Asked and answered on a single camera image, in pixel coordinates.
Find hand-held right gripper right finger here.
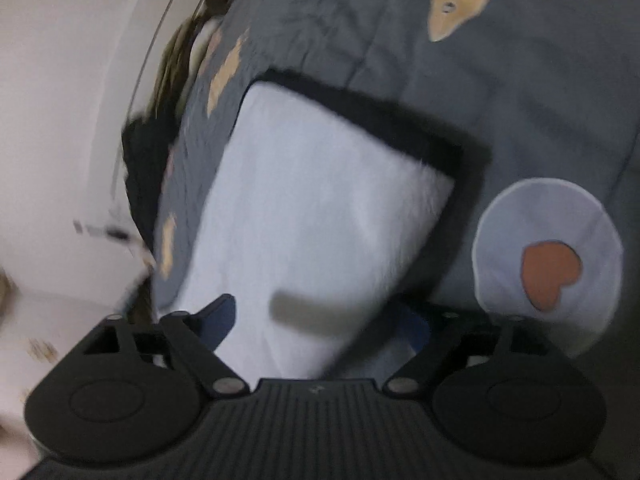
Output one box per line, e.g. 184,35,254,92
382,302,571,401

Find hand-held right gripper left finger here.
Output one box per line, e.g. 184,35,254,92
77,292,251,401

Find white fleece blanket black trim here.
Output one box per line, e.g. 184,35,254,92
165,70,493,381

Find black puffer jacket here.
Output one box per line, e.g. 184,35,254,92
120,110,181,256

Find grey quilted printed bedspread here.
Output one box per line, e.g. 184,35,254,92
150,0,640,480

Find folded beige brown blankets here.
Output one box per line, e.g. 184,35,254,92
157,0,238,111

